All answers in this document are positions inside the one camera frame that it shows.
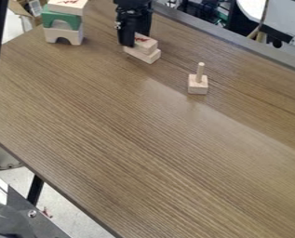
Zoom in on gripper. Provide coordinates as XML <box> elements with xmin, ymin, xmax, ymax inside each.
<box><xmin>112</xmin><ymin>0</ymin><xmax>155</xmax><ymax>48</ymax></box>

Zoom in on rectangle block with red mark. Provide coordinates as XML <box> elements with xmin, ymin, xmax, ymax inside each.
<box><xmin>131</xmin><ymin>32</ymin><xmax>160</xmax><ymax>56</ymax></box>

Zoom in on white arch block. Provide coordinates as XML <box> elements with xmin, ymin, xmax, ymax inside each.
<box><xmin>42</xmin><ymin>22</ymin><xmax>87</xmax><ymax>46</ymax></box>

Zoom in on large block with red mark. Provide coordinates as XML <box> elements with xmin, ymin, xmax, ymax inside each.
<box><xmin>46</xmin><ymin>0</ymin><xmax>90</xmax><ymax>16</ymax></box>

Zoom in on green arch block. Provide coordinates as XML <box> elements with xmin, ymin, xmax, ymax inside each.
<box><xmin>40</xmin><ymin>4</ymin><xmax>84</xmax><ymax>32</ymax></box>

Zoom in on wooden cube with peg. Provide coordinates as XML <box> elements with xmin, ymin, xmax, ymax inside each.
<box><xmin>186</xmin><ymin>61</ymin><xmax>209</xmax><ymax>96</ymax></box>

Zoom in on cardboard box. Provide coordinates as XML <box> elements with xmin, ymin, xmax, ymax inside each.
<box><xmin>7</xmin><ymin>0</ymin><xmax>45</xmax><ymax>33</ymax></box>

